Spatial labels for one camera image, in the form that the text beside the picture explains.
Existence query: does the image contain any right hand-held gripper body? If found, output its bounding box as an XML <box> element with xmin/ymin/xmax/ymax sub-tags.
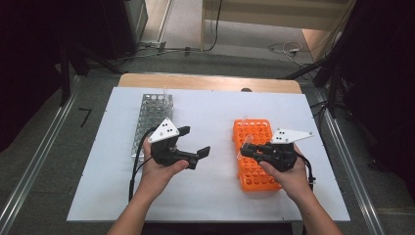
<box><xmin>257</xmin><ymin>127</ymin><xmax>314</xmax><ymax>173</ymax></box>

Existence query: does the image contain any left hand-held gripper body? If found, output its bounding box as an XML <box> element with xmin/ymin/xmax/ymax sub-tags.
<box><xmin>148</xmin><ymin>117</ymin><xmax>201</xmax><ymax>170</ymax></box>

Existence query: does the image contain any orange plastic test tube rack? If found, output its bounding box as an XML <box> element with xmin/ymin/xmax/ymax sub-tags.
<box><xmin>232</xmin><ymin>118</ymin><xmax>284</xmax><ymax>193</ymax></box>

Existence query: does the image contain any metal test tube rack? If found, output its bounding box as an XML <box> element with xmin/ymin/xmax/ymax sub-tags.
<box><xmin>130</xmin><ymin>93</ymin><xmax>174</xmax><ymax>163</ymax></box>

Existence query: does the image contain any person's right hand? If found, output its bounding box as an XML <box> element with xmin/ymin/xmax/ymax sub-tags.
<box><xmin>258</xmin><ymin>145</ymin><xmax>316</xmax><ymax>204</ymax></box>

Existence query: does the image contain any person's left hand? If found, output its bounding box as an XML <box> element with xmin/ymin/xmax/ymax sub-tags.
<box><xmin>140</xmin><ymin>140</ymin><xmax>191</xmax><ymax>201</ymax></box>

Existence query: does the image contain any white board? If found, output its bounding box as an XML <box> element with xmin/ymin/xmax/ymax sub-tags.
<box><xmin>67</xmin><ymin>86</ymin><xmax>351</xmax><ymax>223</ymax></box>

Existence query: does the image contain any black metal stand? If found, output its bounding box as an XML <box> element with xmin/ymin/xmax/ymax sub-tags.
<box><xmin>283</xmin><ymin>48</ymin><xmax>348</xmax><ymax>119</ymax></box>
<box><xmin>58</xmin><ymin>42</ymin><xmax>125</xmax><ymax>107</ymax></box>

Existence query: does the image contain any light wooden board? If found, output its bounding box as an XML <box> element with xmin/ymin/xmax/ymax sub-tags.
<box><xmin>301</xmin><ymin>28</ymin><xmax>331</xmax><ymax>62</ymax></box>

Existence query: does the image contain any dark curtain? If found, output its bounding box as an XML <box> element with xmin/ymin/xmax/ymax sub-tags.
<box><xmin>0</xmin><ymin>0</ymin><xmax>109</xmax><ymax>153</ymax></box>
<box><xmin>336</xmin><ymin>0</ymin><xmax>415</xmax><ymax>197</ymax></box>

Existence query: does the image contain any grey cabinet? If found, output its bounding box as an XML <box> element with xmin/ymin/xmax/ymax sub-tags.
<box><xmin>97</xmin><ymin>0</ymin><xmax>149</xmax><ymax>62</ymax></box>

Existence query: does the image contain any beige platform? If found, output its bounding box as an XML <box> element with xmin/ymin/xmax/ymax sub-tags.
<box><xmin>200</xmin><ymin>0</ymin><xmax>356</xmax><ymax>32</ymax></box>

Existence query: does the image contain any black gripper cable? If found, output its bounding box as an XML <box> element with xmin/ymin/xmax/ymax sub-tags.
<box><xmin>128</xmin><ymin>126</ymin><xmax>159</xmax><ymax>202</ymax></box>
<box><xmin>295</xmin><ymin>152</ymin><xmax>317</xmax><ymax>192</ymax></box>

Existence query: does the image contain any metal floor rail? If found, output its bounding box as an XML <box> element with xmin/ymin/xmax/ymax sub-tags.
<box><xmin>0</xmin><ymin>76</ymin><xmax>83</xmax><ymax>235</ymax></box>
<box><xmin>309</xmin><ymin>87</ymin><xmax>387</xmax><ymax>235</ymax></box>

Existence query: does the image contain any white floor cable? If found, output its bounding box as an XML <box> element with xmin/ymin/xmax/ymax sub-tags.
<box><xmin>267</xmin><ymin>41</ymin><xmax>305</xmax><ymax>67</ymax></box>

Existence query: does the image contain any black floor cable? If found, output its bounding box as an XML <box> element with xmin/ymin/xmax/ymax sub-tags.
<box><xmin>201</xmin><ymin>0</ymin><xmax>225</xmax><ymax>53</ymax></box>

